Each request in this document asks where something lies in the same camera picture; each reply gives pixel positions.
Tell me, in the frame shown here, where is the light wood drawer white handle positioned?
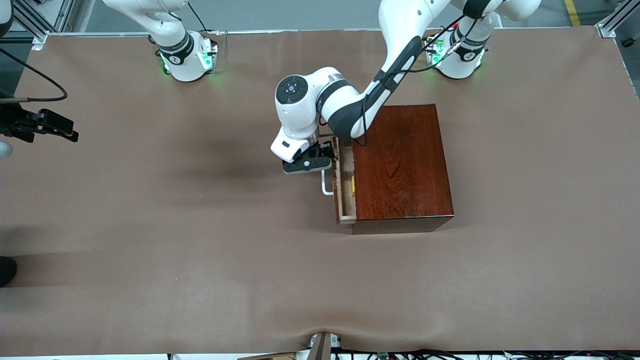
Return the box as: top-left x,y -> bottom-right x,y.
321,135 -> 359,225

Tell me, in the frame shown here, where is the dark brown wooden cabinet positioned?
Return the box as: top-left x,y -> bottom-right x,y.
350,103 -> 456,235

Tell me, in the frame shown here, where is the brown paper table cover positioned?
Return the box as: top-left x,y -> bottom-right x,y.
0,26 -> 640,353

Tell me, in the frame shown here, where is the black round object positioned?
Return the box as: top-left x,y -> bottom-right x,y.
0,255 -> 18,288

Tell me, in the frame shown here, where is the brown cardboard piece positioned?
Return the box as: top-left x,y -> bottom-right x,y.
237,351 -> 297,360

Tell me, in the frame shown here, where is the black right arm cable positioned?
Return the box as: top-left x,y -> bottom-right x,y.
0,46 -> 68,103

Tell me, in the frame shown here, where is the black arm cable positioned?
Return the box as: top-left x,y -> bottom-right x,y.
0,46 -> 68,103
356,15 -> 481,148

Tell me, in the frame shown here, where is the aluminium frame profile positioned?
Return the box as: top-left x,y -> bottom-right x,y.
10,0 -> 76,46
594,0 -> 631,38

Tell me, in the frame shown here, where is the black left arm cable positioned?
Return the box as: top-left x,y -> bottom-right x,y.
356,15 -> 481,148

